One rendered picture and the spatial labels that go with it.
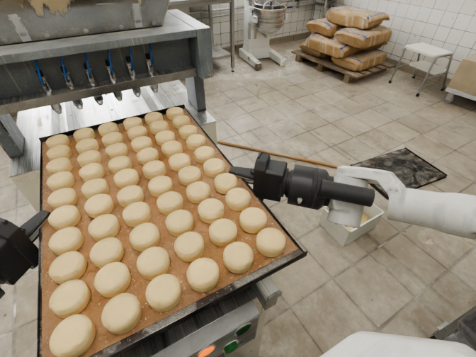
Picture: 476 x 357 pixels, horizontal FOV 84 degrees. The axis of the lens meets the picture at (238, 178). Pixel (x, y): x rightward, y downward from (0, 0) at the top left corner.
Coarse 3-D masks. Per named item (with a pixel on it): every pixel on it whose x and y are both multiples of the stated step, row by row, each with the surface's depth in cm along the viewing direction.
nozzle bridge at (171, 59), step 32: (128, 32) 81; (160, 32) 81; (192, 32) 84; (0, 64) 67; (32, 64) 76; (64, 64) 80; (96, 64) 84; (160, 64) 93; (192, 64) 98; (0, 96) 77; (32, 96) 78; (64, 96) 81; (192, 96) 114; (0, 128) 83
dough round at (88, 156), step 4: (84, 152) 63; (88, 152) 63; (92, 152) 63; (96, 152) 63; (80, 156) 62; (84, 156) 62; (88, 156) 62; (92, 156) 62; (96, 156) 62; (100, 156) 63; (80, 160) 61; (84, 160) 61; (88, 160) 61; (92, 160) 61; (96, 160) 62; (100, 160) 63; (80, 164) 62; (84, 164) 61
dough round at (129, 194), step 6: (126, 186) 55; (132, 186) 55; (138, 186) 55; (120, 192) 54; (126, 192) 54; (132, 192) 54; (138, 192) 54; (120, 198) 52; (126, 198) 52; (132, 198) 52; (138, 198) 53; (120, 204) 53; (126, 204) 52
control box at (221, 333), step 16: (224, 320) 52; (240, 320) 52; (256, 320) 55; (192, 336) 50; (208, 336) 50; (224, 336) 51; (240, 336) 56; (160, 352) 48; (176, 352) 48; (192, 352) 48; (224, 352) 57
